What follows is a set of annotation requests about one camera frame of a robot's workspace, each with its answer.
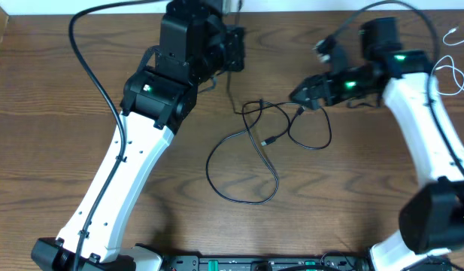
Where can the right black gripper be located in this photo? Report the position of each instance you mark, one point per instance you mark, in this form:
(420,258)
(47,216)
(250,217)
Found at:
(312,83)

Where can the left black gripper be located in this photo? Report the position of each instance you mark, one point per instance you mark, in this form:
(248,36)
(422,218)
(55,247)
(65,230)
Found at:
(235,48)

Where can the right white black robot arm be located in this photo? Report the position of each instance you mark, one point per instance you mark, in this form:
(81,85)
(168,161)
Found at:
(431,225)

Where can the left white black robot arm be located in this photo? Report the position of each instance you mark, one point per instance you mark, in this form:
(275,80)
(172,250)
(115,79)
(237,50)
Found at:
(195,46)

